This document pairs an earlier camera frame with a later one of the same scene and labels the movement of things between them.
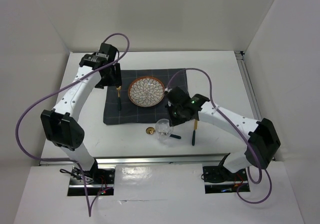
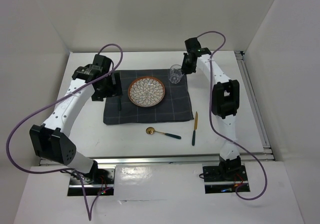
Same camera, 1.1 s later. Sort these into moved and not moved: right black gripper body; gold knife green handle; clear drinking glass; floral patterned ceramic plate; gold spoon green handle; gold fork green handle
Moved: right black gripper body; clear drinking glass
Not moved: gold spoon green handle; floral patterned ceramic plate; gold knife green handle; gold fork green handle
